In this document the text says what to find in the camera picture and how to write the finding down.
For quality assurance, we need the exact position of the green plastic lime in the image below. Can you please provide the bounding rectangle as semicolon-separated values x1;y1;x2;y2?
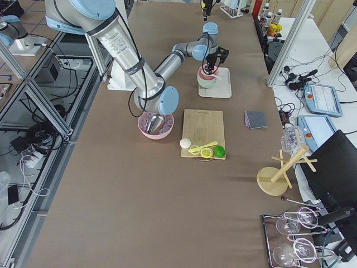
214;145;225;158

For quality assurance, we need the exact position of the large pink ice bowl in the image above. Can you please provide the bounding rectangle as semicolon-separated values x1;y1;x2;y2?
137;112;174;140

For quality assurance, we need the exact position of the wine glass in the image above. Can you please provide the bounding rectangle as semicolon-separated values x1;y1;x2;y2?
276;207;318;235
273;238;317;267

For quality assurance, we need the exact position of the green bowl stack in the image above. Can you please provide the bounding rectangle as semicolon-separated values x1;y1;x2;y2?
197;76;216;89

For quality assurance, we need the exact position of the bamboo cutting board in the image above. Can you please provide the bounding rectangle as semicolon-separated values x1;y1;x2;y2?
182;109;226;160

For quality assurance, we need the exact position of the wooden mug tree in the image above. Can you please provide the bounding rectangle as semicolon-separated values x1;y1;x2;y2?
257;145;318;196

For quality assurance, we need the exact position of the white dish rack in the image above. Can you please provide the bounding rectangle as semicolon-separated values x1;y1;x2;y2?
220;0;249;18

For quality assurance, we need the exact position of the cream rabbit tray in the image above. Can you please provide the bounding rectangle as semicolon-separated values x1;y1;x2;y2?
198;67;231;99

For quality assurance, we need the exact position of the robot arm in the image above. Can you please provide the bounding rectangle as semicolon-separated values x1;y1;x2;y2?
45;1;229;115

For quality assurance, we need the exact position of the lower teach pendant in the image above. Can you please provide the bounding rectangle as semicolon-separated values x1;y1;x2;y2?
297;114;337;152

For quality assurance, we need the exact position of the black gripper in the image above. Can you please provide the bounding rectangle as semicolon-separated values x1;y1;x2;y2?
205;46;229;74
200;0;220;21

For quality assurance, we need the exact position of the lower wine glass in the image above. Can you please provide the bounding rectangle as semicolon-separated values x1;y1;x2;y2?
273;238;317;267

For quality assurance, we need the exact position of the upper wine glass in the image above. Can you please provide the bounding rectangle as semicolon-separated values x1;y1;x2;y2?
276;207;318;235

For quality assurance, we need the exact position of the small pink bowl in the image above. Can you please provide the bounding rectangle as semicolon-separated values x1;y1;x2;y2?
197;65;219;80

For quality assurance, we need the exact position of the white toy bun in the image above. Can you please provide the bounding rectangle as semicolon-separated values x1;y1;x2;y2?
180;138;191;149

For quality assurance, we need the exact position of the aluminium frame post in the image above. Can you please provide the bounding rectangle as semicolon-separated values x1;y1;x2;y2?
266;0;316;88

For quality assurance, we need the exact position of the metal ice scoop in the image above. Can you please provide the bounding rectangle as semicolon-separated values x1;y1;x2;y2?
146;114;165;135

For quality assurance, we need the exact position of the wire glass rack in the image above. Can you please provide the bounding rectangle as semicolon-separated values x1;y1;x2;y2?
262;196;335;267

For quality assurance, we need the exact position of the grey folded cloth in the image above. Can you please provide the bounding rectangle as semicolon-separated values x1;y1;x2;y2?
244;111;268;129

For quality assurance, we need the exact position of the yellow plastic knife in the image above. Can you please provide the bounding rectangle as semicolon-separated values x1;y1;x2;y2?
197;141;218;150

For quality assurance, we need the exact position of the teach pendant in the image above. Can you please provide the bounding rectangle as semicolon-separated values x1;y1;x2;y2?
304;82;343;117
297;114;337;152

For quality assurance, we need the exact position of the black monitor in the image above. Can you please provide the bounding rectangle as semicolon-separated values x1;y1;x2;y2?
301;130;356;212

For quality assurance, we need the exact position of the white ceramic spoon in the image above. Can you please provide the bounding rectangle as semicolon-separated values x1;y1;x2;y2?
203;73;222;80

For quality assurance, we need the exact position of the upper teach pendant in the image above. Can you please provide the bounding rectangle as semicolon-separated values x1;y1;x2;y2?
304;82;343;117

